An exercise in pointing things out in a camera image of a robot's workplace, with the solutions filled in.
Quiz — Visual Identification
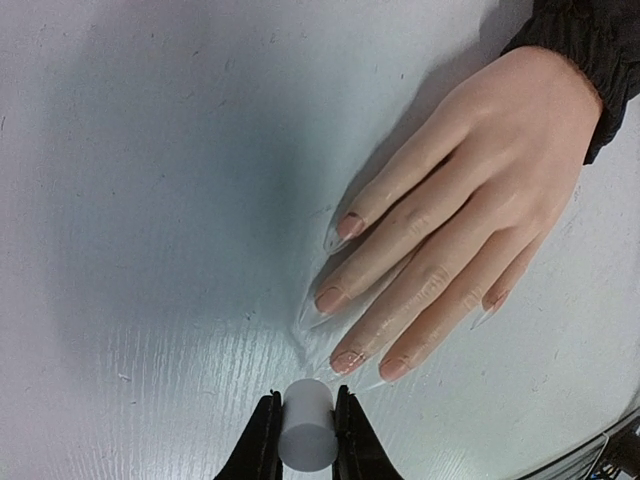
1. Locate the white nail polish cap brush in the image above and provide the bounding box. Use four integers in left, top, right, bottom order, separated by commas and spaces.
278, 379, 338, 473

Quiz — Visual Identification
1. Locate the mannequin hand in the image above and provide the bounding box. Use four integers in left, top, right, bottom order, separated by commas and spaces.
303, 47, 603, 383

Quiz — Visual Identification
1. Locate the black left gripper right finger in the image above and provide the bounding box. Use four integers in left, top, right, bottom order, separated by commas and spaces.
333, 385, 403, 480

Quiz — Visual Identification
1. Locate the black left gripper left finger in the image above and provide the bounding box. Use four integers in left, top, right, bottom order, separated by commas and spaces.
214, 391, 283, 480

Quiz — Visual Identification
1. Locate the black grey jacket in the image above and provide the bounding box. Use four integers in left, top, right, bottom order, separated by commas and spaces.
501, 0, 639, 165

